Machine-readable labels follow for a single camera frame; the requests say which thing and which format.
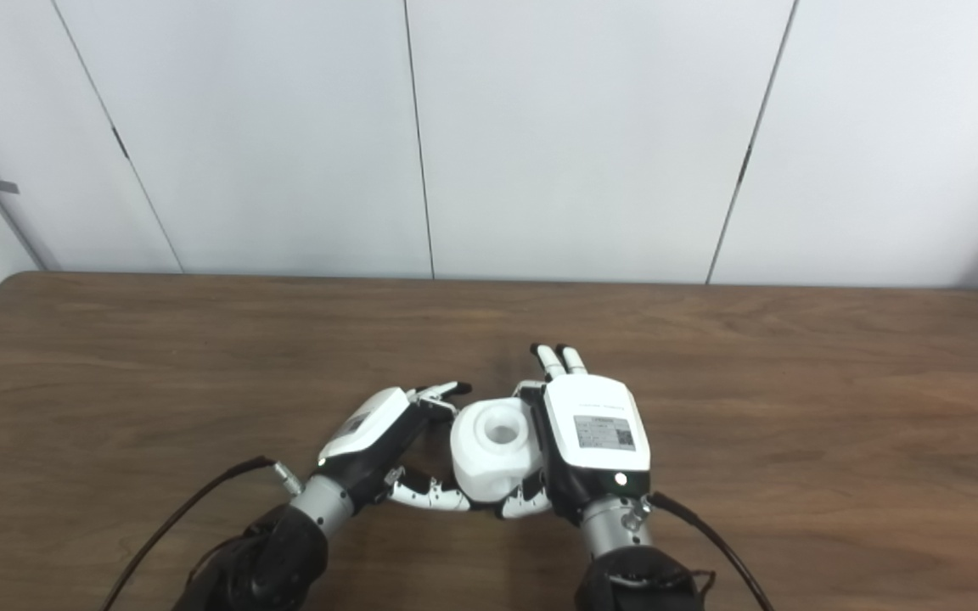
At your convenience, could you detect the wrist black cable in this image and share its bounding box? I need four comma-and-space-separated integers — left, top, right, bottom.
646, 492, 774, 611
103, 457, 303, 611

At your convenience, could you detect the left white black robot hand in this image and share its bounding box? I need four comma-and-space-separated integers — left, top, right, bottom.
318, 381, 473, 514

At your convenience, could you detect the round white plastic piece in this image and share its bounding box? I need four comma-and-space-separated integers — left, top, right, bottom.
450, 401, 545, 503

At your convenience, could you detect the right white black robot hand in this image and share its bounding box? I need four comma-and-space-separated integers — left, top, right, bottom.
497, 344, 651, 523

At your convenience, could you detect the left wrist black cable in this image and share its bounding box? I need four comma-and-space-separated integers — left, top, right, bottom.
103, 457, 303, 611

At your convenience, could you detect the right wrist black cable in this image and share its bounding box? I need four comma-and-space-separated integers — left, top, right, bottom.
646, 492, 774, 611

